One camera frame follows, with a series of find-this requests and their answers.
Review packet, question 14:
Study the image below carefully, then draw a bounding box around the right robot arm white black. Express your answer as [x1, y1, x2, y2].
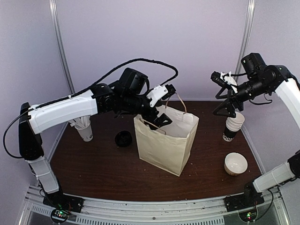
[210, 53, 300, 207]

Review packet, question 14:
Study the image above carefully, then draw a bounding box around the stack of paper cups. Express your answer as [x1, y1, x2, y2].
[222, 112, 245, 142]

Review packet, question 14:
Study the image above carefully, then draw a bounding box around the white ceramic bowl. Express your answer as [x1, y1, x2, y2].
[224, 152, 248, 176]

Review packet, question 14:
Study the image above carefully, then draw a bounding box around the paper cup holding straws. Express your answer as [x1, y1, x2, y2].
[75, 123, 93, 142]

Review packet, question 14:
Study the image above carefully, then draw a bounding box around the left aluminium frame post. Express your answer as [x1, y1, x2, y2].
[49, 0, 75, 94]

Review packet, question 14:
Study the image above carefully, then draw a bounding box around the stack of black lids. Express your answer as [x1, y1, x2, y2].
[115, 130, 132, 148]

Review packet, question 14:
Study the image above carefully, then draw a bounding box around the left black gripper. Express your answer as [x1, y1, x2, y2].
[121, 91, 173, 130]

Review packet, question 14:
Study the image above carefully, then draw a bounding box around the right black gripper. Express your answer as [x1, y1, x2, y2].
[213, 75, 270, 118]

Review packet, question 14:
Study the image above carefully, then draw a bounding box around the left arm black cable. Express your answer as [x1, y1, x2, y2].
[3, 58, 179, 159]

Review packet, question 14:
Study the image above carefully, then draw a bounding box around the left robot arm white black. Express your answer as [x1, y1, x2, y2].
[14, 68, 175, 208]

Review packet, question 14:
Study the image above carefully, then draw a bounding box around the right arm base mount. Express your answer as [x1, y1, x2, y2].
[224, 193, 264, 224]

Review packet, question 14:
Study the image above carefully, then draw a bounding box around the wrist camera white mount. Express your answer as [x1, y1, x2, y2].
[210, 72, 238, 93]
[146, 84, 176, 107]

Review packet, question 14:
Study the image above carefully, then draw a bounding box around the right aluminium frame post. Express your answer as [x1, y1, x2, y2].
[235, 0, 255, 74]

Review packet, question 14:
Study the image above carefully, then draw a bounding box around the aluminium front rail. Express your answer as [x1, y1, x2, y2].
[23, 185, 289, 225]

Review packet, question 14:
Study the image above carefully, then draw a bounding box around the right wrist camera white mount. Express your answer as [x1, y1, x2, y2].
[210, 72, 238, 93]

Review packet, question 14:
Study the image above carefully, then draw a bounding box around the aluminium frame post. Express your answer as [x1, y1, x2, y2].
[49, 0, 75, 94]
[235, 0, 255, 74]

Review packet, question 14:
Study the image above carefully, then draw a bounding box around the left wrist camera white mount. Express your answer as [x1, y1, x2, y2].
[146, 84, 176, 107]

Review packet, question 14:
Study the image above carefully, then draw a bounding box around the kraft paper takeout bag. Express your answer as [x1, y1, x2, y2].
[134, 98, 199, 177]

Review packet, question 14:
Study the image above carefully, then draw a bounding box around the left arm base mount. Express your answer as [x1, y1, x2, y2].
[43, 192, 84, 224]

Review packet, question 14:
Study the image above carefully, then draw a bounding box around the wrapped white straws bundle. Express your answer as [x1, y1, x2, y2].
[68, 116, 90, 130]

